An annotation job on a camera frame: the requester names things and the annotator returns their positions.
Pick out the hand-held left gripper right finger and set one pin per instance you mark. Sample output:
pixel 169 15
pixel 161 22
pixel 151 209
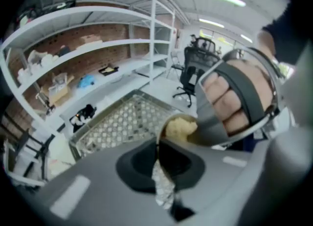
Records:
pixel 220 183

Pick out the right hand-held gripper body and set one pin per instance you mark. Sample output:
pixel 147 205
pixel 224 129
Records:
pixel 207 122

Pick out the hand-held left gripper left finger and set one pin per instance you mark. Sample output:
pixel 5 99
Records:
pixel 97 183

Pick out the yellow sponge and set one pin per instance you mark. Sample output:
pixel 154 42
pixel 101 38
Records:
pixel 181 128

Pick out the person's right forearm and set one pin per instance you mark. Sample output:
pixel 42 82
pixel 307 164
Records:
pixel 265 41

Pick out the person's right hand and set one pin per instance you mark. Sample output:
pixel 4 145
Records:
pixel 220 97

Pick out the black mesh office chair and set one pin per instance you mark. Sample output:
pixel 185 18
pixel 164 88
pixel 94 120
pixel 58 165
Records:
pixel 195 61

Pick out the grey folding chair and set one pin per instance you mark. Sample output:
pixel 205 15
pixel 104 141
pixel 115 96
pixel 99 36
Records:
pixel 176 66

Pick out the patterned tile tray table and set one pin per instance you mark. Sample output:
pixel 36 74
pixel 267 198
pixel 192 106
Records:
pixel 127 122

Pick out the black and white device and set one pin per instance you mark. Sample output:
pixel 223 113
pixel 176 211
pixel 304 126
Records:
pixel 84 115

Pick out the black high-back office chair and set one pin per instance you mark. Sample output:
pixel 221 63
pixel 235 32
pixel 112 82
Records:
pixel 204 42

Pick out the blue plastic bag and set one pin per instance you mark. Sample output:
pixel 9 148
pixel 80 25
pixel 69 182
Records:
pixel 86 81

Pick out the open cardboard box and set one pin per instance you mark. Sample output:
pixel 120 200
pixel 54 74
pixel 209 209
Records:
pixel 58 88

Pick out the black tray with yellow contents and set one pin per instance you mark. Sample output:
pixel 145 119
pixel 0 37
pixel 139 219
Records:
pixel 108 70

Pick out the person's dark sleeve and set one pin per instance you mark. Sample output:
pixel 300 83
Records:
pixel 291 34

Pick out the white metal shelving unit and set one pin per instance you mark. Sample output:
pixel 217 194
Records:
pixel 102 46

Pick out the white plastic bags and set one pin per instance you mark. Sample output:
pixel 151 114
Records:
pixel 41 58

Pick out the flat cardboard boxes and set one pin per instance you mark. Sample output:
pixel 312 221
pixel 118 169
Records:
pixel 91 39

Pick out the black metal frame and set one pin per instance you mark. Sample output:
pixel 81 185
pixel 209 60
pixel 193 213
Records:
pixel 36 144

